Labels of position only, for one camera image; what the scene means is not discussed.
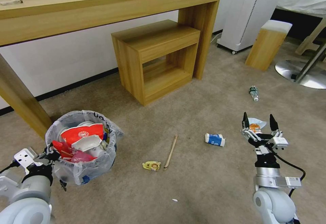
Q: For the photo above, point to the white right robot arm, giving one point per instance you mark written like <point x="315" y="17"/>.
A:
<point x="272" y="203"/>

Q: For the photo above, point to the blue and white milk carton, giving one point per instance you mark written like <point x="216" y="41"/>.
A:
<point x="215" y="140"/>

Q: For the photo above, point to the small wooden nesting stool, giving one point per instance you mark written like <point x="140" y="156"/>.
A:
<point x="132" y="63"/>

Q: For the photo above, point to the grey metal table pole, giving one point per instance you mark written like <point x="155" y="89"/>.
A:
<point x="309" y="64"/>

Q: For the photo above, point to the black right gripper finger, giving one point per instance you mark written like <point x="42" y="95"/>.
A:
<point x="246" y="124"/>
<point x="274" y="125"/>

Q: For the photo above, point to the crumpled blue white paper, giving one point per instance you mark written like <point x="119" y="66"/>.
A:
<point x="256" y="120"/>

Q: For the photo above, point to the crushed clear plastic bottle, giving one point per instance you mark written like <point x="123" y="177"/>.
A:
<point x="254" y="92"/>

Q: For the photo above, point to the round silver table base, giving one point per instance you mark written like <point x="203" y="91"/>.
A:
<point x="285" y="68"/>

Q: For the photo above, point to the trash bin with clear liner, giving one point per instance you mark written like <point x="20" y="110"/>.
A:
<point x="96" y="168"/>

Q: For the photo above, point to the crumpled yellow snack wrapper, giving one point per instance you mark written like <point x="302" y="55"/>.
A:
<point x="151" y="166"/>

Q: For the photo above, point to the thin wooden stick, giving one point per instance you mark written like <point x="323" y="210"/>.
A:
<point x="171" y="152"/>

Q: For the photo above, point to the long wooden desk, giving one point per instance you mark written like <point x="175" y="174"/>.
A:
<point x="102" y="7"/>

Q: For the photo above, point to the red and white paper bag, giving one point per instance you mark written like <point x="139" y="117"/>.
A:
<point x="81" y="134"/>

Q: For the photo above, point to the small white paper scrap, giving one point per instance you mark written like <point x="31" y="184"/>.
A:
<point x="174" y="200"/>

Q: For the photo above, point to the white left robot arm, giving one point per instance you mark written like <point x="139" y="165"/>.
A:
<point x="25" y="198"/>

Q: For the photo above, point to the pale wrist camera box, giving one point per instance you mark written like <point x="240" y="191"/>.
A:
<point x="279" y="142"/>
<point x="24" y="158"/>

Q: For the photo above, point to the tall white appliance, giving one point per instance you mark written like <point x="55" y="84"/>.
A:
<point x="234" y="17"/>

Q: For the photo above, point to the wooden block stool white cushion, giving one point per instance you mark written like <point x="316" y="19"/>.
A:
<point x="265" y="48"/>

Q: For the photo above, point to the light wooden chair leg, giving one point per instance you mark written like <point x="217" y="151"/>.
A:
<point x="309" y="41"/>

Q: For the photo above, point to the small orange cup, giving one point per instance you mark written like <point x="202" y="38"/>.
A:
<point x="254" y="127"/>

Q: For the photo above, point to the crumpled red plastic wrapper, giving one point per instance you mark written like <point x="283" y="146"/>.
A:
<point x="76" y="156"/>

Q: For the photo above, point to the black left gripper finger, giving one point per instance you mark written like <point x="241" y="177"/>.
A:
<point x="54" y="149"/>
<point x="62" y="185"/>

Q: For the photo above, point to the small white object on desk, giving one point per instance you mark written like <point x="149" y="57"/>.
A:
<point x="11" y="2"/>

